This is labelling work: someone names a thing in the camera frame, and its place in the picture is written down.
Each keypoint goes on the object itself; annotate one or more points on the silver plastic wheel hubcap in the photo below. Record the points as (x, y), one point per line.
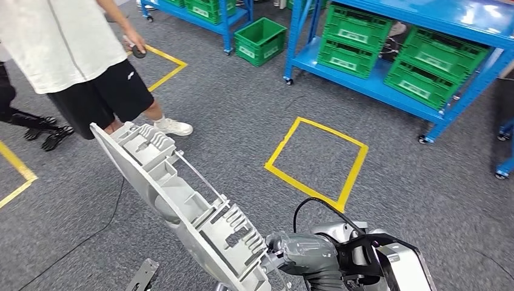
(200, 233)

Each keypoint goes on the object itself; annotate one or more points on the person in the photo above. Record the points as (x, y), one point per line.
(8, 100)
(60, 40)

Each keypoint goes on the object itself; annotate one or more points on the black handheld remote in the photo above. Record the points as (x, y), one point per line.
(139, 52)

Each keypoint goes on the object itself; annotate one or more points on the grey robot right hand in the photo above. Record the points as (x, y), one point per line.
(309, 253)

